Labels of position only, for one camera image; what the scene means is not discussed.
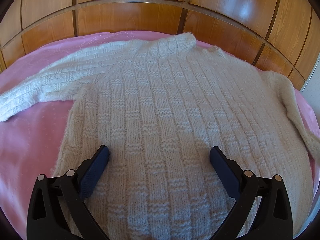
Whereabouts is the pink bedspread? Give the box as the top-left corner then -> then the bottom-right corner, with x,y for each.
1,31 -> 319,239

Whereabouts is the wooden panelled wardrobe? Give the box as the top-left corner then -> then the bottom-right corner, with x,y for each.
1,0 -> 319,89

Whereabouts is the cream knitted sweater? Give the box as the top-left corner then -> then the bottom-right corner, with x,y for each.
1,33 -> 319,239

